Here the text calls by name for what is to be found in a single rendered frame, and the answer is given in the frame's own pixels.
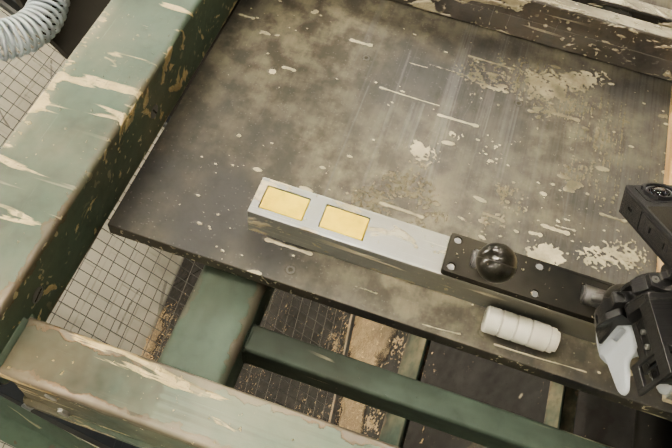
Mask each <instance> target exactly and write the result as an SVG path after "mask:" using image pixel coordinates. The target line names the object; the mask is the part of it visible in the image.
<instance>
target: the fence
mask: <svg viewBox="0 0 672 448"><path fill-rule="evenodd" d="M268 187H272V188H275V189H278V190H281V191H284V192H287V193H290V194H294V195H297V196H300V197H303V198H306V199H309V200H310V203H309V205H308V208H307V210H306V212H305V215H304V217H303V220H302V221H299V220H296V219H293V218H290V217H287V216H284V215H281V214H278V213H275V212H272V211H269V210H266V209H262V208H259V206H260V204H261V202H262V199H263V197H264V195H265V193H266V191H267V189H268ZM327 206H331V207H334V208H337V209H340V210H343V211H346V212H349V213H353V214H356V215H359V216H362V217H365V218H368V219H369V223H368V227H367V230H366V232H365V235H364V238H363V241H361V240H358V239H355V238H352V237H348V236H345V235H342V234H339V233H336V232H333V231H330V230H327V229H324V228H321V227H319V225H320V222H321V220H322V217H323V214H324V212H325V209H326V207H327ZM247 215H248V229H249V230H252V231H255V232H258V233H261V234H264V235H267V236H270V237H273V238H276V239H279V240H283V241H286V242H289V243H292V244H295V245H298V246H301V247H304V248H307V249H310V250H313V251H316V252H319V253H322V254H325V255H328V256H331V257H334V258H337V259H340V260H343V261H346V262H349V263H352V264H355V265H358V266H362V267H365V268H368V269H371V270H374V271H377V272H380V273H383V274H386V275H389V276H392V277H395V278H398V279H401V280H404V281H407V282H410V283H413V284H416V285H419V286H422V287H425V288H428V289H431V290H434V291H437V292H440V293H444V294H447V295H450V296H453V297H456V298H459V299H462V300H465V301H468V302H471V303H474V304H477V305H480V306H483V307H486V308H487V307H488V306H490V305H491V306H494V307H497V308H500V309H502V311H503V310H506V311H509V312H512V313H515V314H517V315H521V316H524V317H527V318H530V319H532V320H536V321H540V322H543V323H546V324H549V325H551V327H555V328H557V329H558V331H559V332H562V333H565V334H568V335H571V336H574V337H577V338H580V339H583V340H586V341H589V342H592V343H595V344H597V342H596V331H595V324H593V323H590V322H587V321H584V320H581V319H578V318H575V317H572V316H569V315H566V314H563V313H559V312H556V311H553V310H550V309H547V308H544V307H541V306H538V305H535V304H532V303H529V302H526V301H523V300H520V299H517V298H514V297H510V296H507V295H504V294H501V293H498V292H495V291H492V290H489V289H486V288H483V287H480V286H477V285H474V284H471V283H468V282H464V281H461V280H458V279H455V278H452V277H449V276H446V275H443V274H442V273H441V268H442V264H443V261H444V257H445V253H446V250H447V246H448V242H449V239H450V236H447V235H443V234H440V233H437V232H434V231H431V230H428V229H425V228H422V227H419V226H415V225H412V224H409V223H406V222H403V221H400V220H397V219H394V218H390V217H387V216H384V215H381V214H378V213H375V212H372V211H369V210H365V209H362V208H359V207H356V206H353V205H350V204H347V203H344V202H341V201H337V200H334V199H331V198H328V197H325V196H322V195H319V194H316V193H312V192H309V191H306V190H303V189H300V188H297V187H294V186H291V185H288V184H284V183H281V182H278V181H275V180H272V179H269V178H266V177H263V179H262V181H261V183H260V185H259V187H258V189H257V191H256V194H255V196H254V198H253V200H252V202H251V204H250V206H249V208H248V211H247Z"/></svg>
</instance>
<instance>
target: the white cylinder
mask: <svg viewBox="0 0 672 448"><path fill-rule="evenodd" d="M481 331H482V332H484V333H487V334H490V335H493V336H494V335H496V336H497V337H499V338H502V339H505V340H510V341H512V342H515V343H518V344H521V345H525V346H527V347H530V348H533V349H536V350H539V351H542V352H544V351H545V352H548V353H551V352H555V351H556V349H557V347H558V345H559V342H560V337H561V333H560V332H559V331H558V329H557V328H555V327H551V325H549V324H546V323H543V322H540V321H536V320H532V319H530V318H527V317H524V316H521V315H517V314H515V313H512V312H509V311H506V310H503V311H502V309H500V308H497V307H494V306H491V305H490V306H488V307H487V309H486V310H485V313H484V316H483V319H482V323H481Z"/></svg>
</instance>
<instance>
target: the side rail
mask: <svg viewBox="0 0 672 448"><path fill-rule="evenodd" d="M28 320H29V321H28V323H27V325H26V327H25V329H24V331H23V332H22V333H21V335H20V337H19V338H18V340H17V342H16V344H15V345H14V347H13V348H12V350H11V352H10V353H9V355H8V356H7V358H6V360H5V361H4V363H3V364H2V366H1V367H0V377H2V378H4V379H7V380H9V381H12V382H14V383H15V384H16V385H17V387H18V388H19V389H20V390H21V391H22V392H23V393H24V397H23V402H24V404H25V405H26V406H27V407H30V408H33V409H35V410H38V411H41V412H43V413H46V414H49V415H52V416H54V417H57V418H60V419H63V420H65V421H68V422H71V423H73V424H76V425H79V426H82V427H84V428H87V429H90V430H92V431H95V432H98V433H101V434H103V435H106V436H109V437H112V438H114V439H117V440H120V441H122V442H125V443H128V444H131V445H133V446H136V447H139V448H400V447H397V446H394V445H392V444H389V443H386V442H383V441H380V440H378V439H375V438H372V437H369V436H366V435H363V434H361V433H358V432H355V431H352V430H349V429H346V428H344V427H341V426H338V425H335V424H332V423H329V422H327V421H324V420H321V419H318V418H315V417H312V416H310V415H307V414H304V413H301V412H298V411H295V410H293V409H290V408H287V407H284V406H281V405H278V404H276V403H273V402H270V401H267V400H264V399H262V398H259V397H256V396H253V395H250V394H247V393H245V392H242V391H239V390H236V389H233V388H230V387H228V386H225V385H222V384H219V383H216V382H213V381H211V380H208V379H205V378H202V377H199V376H196V375H194V374H191V373H188V372H185V371H182V370H179V369H177V368H174V367H171V366H168V365H165V364H162V363H160V362H157V361H154V360H151V359H148V358H146V357H143V356H140V355H137V354H134V353H131V352H129V351H126V350H123V349H120V348H117V347H114V346H112V345H109V344H106V343H103V342H100V341H97V340H95V339H92V338H89V337H86V336H83V335H80V334H78V333H75V332H72V331H69V330H66V329H63V328H61V327H58V326H55V325H52V324H49V323H47V322H44V321H41V320H38V319H35V318H32V317H30V318H28Z"/></svg>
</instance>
